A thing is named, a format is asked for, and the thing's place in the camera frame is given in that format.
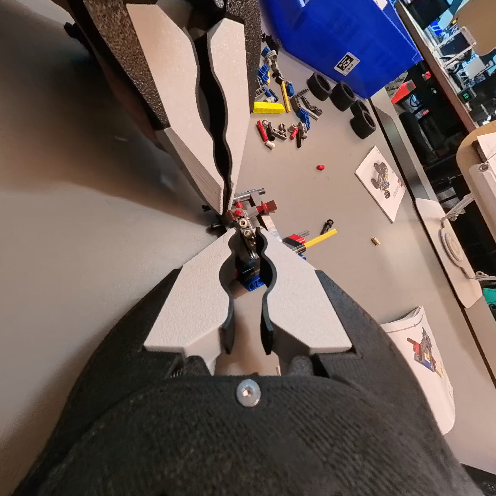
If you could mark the blue plastic bin with tag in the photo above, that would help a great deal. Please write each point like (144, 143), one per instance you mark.
(329, 31)

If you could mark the partly built lego car chassis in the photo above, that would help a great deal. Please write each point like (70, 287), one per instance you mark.
(244, 224)

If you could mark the open lego instruction booklet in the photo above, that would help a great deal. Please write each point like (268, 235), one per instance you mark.
(418, 348)

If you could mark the white flat base plate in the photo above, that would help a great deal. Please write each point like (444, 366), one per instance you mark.
(430, 221)

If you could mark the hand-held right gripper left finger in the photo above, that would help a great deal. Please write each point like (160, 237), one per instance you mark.
(186, 310)

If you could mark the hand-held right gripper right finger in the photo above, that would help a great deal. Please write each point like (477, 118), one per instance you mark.
(306, 310)

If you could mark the black toy tyre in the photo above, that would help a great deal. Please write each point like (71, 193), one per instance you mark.
(363, 124)
(360, 106)
(343, 97)
(319, 87)

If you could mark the stack of printed paper sheets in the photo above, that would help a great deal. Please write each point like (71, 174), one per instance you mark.
(488, 147)

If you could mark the white metal bracket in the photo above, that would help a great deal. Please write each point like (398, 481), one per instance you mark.
(484, 182)

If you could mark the pile of loose lego pieces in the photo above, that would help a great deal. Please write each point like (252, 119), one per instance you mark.
(267, 107)

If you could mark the small lego leaflet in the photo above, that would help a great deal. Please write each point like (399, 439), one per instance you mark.
(378, 182)

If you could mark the black lego pin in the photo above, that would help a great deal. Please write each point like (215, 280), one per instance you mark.
(327, 224)

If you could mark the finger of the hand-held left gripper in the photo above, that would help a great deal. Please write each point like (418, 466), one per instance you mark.
(232, 97)
(170, 77)

